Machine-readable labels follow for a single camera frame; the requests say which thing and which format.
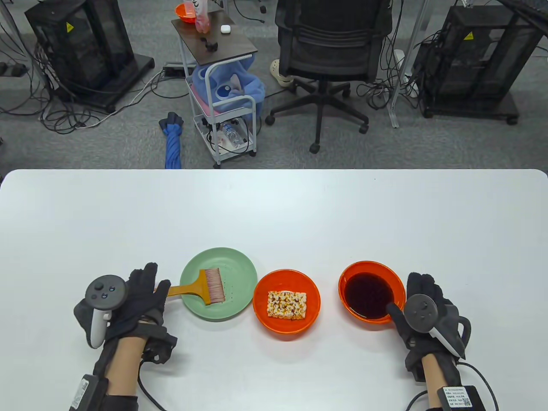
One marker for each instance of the grey handheld controller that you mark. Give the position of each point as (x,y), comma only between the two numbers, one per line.
(105,293)
(421,312)

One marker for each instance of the blue plush toy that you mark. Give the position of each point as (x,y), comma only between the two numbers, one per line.
(252,90)

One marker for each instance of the blue folded umbrella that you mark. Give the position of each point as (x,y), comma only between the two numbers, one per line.
(173,145)

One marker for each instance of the person's left forearm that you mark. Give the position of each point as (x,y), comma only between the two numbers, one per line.
(124,368)

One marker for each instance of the dark soy sauce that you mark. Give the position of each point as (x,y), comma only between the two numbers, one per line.
(368,295)

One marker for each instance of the person's right hand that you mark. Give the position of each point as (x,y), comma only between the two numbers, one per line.
(421,284)

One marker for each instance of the small orange bowl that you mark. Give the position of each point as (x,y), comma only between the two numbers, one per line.
(184,15)

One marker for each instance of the black office chair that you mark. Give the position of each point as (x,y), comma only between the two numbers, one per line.
(329,43)

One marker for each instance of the small black gadget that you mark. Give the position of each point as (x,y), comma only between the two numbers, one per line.
(210,45)

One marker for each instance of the black forearm sensor box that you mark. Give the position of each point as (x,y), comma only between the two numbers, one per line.
(464,398)
(83,391)

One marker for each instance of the pink plastic bag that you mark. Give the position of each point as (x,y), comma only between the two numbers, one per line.
(203,21)

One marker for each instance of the green round plate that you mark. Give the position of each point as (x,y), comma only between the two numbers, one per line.
(239,274)

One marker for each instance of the person's left hand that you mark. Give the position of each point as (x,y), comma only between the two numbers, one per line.
(137,299)

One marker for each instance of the person's right forearm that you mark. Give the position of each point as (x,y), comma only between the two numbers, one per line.
(432,376)

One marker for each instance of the orange bowl holding rice cake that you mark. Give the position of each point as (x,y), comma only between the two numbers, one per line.
(261,299)

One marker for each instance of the clear water bottle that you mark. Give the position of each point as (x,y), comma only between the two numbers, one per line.
(232,133)

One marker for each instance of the white metal desk leg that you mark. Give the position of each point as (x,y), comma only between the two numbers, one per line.
(396,102)

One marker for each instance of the orange bowl holding soy sauce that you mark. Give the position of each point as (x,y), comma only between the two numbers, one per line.
(372,266)

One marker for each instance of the white cart with wooden top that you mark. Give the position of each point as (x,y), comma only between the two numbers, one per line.
(222,43)

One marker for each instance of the puffed rice cake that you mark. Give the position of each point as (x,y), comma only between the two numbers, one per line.
(287,305)

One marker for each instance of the black equipment cabinet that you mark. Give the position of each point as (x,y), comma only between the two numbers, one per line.
(471,64)
(85,43)

